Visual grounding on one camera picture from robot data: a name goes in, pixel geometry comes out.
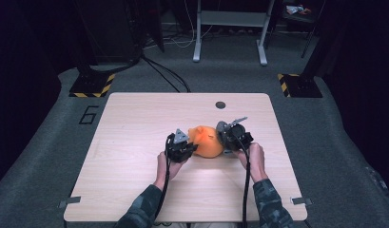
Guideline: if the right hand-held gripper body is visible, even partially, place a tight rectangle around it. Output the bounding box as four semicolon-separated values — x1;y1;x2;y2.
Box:
218;116;255;152

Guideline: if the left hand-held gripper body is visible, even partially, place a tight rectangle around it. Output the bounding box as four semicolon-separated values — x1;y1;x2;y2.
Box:
165;127;194;164

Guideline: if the orange plush toy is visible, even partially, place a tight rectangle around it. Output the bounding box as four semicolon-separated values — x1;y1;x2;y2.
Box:
187;124;224;159

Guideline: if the grey fluffy cloth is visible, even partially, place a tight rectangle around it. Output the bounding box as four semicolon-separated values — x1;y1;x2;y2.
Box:
215;121;234;155

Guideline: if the person's left hand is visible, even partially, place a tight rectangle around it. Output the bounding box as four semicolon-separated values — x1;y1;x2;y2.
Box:
153;151;187;191

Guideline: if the person's right hand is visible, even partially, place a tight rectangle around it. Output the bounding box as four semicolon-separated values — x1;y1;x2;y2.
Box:
234;142;268;184

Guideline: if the black striped stand base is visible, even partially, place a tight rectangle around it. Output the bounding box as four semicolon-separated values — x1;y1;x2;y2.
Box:
277;73;323;99
68;73;116;99

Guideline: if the grey tape strip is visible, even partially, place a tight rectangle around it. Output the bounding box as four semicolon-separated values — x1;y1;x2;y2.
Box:
58;196;82;209
290;197;313;206

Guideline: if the dark metal rack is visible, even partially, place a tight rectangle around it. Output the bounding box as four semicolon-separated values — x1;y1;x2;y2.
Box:
276;0;321;59

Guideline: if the white and orange object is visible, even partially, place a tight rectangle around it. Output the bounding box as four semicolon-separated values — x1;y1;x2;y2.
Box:
285;4;312;16

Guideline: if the black cabinet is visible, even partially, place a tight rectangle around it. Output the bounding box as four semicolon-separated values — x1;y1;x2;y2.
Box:
71;0;143;65

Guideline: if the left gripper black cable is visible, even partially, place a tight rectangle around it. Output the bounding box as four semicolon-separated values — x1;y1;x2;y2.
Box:
153;133;175;226

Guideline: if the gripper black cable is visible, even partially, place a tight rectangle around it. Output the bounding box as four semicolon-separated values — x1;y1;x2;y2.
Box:
153;133;175;226
231;132;252;228

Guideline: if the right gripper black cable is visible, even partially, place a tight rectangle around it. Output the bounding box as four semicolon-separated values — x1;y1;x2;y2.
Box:
231;132;252;228

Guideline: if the thin black floor cable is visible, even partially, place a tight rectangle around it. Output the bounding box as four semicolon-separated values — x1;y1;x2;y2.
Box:
141;56;192;93
143;58;181;93

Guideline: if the white desk frame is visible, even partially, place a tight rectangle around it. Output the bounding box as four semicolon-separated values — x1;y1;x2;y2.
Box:
192;0;277;67

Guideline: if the white cable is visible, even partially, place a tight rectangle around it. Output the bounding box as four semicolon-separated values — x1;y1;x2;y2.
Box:
169;0;215;49

